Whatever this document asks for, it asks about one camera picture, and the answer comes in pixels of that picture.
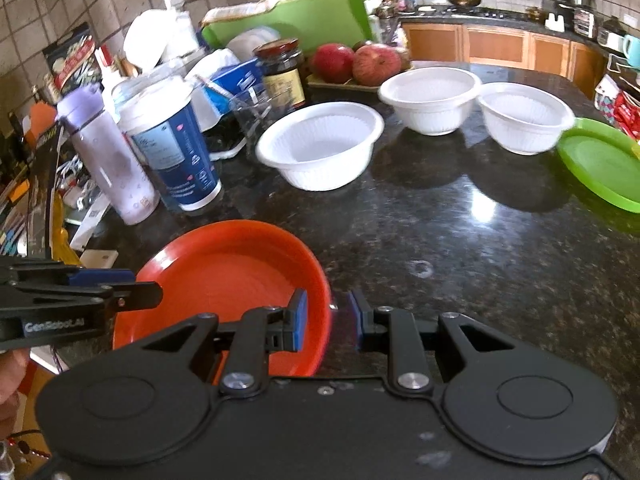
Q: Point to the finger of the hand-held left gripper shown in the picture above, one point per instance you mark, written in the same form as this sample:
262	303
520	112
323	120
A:
140	296
100	277

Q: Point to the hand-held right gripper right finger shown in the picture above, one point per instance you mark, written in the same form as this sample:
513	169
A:
355	322

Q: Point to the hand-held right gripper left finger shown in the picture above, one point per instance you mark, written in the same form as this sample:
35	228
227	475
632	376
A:
300	320

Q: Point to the orange plate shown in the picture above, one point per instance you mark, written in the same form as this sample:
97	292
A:
225	270

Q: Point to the white ribbed bowl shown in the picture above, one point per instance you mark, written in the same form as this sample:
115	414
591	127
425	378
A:
320	160
520	135
430	115

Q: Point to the green plate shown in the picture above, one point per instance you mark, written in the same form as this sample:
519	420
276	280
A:
600	160

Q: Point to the person's left hand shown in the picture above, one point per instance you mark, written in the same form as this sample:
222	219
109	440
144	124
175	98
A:
12	380

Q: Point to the purple water bottle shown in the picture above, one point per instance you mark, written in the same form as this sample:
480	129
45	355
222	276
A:
115	170

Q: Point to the black printed box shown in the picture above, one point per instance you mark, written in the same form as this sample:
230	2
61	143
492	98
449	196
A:
35	185

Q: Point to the blue paper cup with lid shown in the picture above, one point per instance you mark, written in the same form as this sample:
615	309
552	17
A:
175	160

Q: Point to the clear glass cup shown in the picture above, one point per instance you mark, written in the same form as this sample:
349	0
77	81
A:
250	120

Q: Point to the dark printed snack box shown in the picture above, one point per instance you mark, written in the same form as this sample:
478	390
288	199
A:
72	62

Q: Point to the dark sauce jar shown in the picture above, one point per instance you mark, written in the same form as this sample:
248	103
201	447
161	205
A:
282	85

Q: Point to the beige fruit tray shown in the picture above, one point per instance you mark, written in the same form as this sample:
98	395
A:
330	86

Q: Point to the blue tissue pack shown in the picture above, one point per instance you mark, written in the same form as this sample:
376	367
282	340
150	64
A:
240	77

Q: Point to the white plastic bag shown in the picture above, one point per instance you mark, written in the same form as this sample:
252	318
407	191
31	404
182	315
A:
155	40

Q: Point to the red streaked apple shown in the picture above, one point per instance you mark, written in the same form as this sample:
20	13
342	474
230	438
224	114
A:
377	65

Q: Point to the dark red apple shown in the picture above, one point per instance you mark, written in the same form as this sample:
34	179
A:
332	62

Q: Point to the brown kiwi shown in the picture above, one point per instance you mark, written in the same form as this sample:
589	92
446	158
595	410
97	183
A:
406	59
361	44

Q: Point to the white lidded container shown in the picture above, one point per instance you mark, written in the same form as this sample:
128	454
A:
252	42

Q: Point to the green cutting board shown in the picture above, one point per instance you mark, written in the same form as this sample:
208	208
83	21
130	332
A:
310	20

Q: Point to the white cloth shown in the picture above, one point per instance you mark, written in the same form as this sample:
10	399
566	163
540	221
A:
240	10

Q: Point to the wooden base cabinets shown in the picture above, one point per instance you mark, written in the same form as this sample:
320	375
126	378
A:
495	45

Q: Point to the red printed bag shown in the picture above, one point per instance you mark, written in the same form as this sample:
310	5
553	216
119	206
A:
620	107

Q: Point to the teal mug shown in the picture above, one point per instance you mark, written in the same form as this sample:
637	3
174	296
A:
632	51

